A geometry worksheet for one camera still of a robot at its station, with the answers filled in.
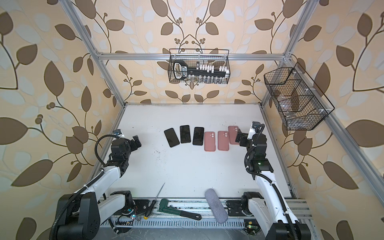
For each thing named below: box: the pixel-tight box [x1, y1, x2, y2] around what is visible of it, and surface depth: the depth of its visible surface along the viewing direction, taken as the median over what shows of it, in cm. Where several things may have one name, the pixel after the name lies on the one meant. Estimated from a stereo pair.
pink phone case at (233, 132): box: [228, 125, 239, 145], surface depth 107 cm
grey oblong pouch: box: [204, 188, 228, 224], surface depth 73 cm
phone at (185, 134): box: [180, 125, 191, 144], surface depth 106 cm
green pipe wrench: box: [157, 198, 202, 221], surface depth 75 cm
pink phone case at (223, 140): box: [217, 131, 230, 151], surface depth 102 cm
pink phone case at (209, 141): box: [204, 131, 216, 152], surface depth 102 cm
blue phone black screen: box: [192, 127, 205, 146], surface depth 101 cm
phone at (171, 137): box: [164, 128, 180, 148], surface depth 104 cm
